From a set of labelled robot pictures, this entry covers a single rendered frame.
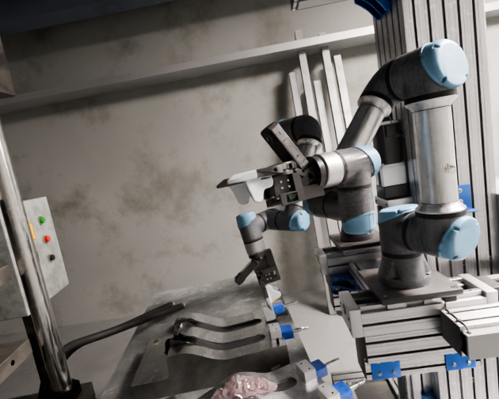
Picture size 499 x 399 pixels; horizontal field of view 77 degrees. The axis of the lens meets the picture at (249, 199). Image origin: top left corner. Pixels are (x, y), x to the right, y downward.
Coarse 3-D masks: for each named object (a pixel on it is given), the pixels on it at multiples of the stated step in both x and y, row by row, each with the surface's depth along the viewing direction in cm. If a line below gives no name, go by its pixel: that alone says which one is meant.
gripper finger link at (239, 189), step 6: (222, 180) 63; (216, 186) 63; (222, 186) 63; (228, 186) 64; (234, 186) 64; (240, 186) 65; (234, 192) 64; (240, 192) 65; (246, 192) 65; (240, 198) 65; (246, 198) 65
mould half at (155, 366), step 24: (168, 336) 123; (216, 336) 111; (240, 336) 110; (144, 360) 110; (168, 360) 97; (192, 360) 98; (216, 360) 99; (240, 360) 99; (264, 360) 100; (288, 360) 101; (144, 384) 98; (168, 384) 98; (192, 384) 99; (216, 384) 100
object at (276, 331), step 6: (270, 324) 108; (276, 324) 108; (270, 330) 104; (276, 330) 104; (282, 330) 106; (288, 330) 105; (294, 330) 106; (270, 336) 108; (276, 336) 104; (282, 336) 105; (288, 336) 105
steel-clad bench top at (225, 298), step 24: (192, 288) 182; (216, 288) 176; (240, 288) 171; (192, 312) 153; (216, 312) 149; (240, 312) 145; (288, 312) 137; (144, 336) 138; (120, 360) 123; (120, 384) 109
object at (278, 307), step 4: (296, 300) 117; (264, 304) 117; (272, 304) 118; (276, 304) 117; (280, 304) 116; (284, 304) 117; (288, 304) 117; (292, 304) 117; (264, 308) 114; (268, 308) 115; (272, 308) 115; (276, 308) 115; (280, 308) 115; (264, 312) 114; (268, 312) 115; (272, 312) 115; (276, 312) 115; (280, 312) 115; (268, 316) 115; (272, 316) 115; (268, 320) 114
